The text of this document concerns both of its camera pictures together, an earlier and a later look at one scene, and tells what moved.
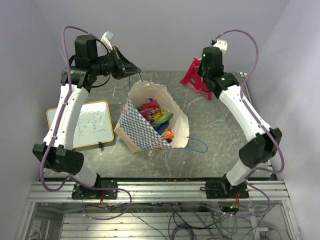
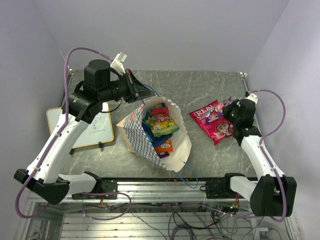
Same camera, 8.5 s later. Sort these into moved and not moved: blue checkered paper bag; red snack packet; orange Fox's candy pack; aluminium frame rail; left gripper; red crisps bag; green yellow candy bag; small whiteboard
Moved: red crisps bag; blue checkered paper bag; red snack packet; left gripper; orange Fox's candy pack; green yellow candy bag
Not moved: small whiteboard; aluminium frame rail
